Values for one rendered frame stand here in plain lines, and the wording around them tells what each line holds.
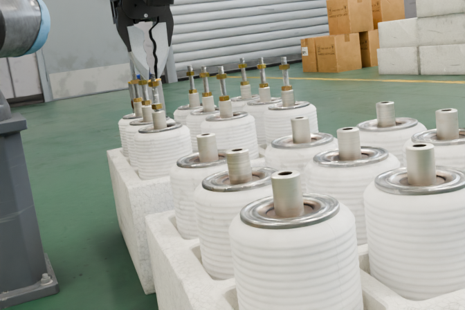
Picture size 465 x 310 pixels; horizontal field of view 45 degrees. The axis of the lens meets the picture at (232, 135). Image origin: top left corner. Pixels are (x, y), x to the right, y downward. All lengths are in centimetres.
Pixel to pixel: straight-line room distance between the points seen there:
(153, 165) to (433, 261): 57
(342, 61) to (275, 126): 374
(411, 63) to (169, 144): 308
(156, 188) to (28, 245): 25
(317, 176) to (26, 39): 70
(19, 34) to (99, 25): 494
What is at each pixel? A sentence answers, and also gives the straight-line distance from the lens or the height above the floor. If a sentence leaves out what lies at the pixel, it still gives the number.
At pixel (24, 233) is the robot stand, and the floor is 11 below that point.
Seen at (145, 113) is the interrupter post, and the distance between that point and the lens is 106.
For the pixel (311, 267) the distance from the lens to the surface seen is 40.
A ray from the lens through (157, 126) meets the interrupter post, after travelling 95.
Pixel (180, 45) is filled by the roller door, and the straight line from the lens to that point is 617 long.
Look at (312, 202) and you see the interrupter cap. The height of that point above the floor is 25.
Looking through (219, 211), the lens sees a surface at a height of 24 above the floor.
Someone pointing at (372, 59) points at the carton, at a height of 6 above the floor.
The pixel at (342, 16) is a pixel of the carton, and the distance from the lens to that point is 483.
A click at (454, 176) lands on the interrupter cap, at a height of 25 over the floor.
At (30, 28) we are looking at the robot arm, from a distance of 111.
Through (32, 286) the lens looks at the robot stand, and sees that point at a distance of 103.
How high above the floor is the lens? 39
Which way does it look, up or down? 10 degrees down
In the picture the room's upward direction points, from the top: 7 degrees counter-clockwise
